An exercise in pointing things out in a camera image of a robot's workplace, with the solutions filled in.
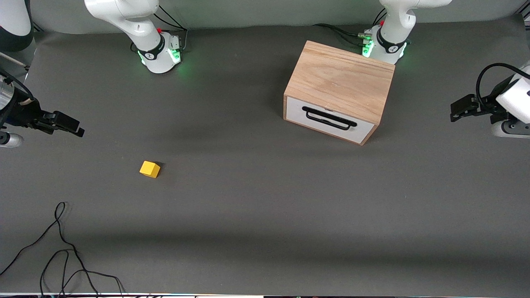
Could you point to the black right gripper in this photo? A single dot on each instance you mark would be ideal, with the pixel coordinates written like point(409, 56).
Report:
point(24, 114)

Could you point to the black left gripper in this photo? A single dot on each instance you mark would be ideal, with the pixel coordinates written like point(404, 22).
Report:
point(487, 108)

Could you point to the yellow wooden cube block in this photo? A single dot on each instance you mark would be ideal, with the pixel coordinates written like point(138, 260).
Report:
point(149, 169)

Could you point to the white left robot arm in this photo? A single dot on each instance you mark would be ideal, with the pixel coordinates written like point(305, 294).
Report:
point(393, 25)

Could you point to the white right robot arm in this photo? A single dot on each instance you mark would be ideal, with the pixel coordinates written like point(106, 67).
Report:
point(140, 25)

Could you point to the light wooden drawer cabinet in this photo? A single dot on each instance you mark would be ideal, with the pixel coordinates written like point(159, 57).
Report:
point(339, 78)

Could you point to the thin light rod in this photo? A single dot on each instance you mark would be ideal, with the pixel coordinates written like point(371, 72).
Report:
point(14, 60)

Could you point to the grey table cover sheet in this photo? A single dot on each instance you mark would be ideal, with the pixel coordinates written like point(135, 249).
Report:
point(248, 207)

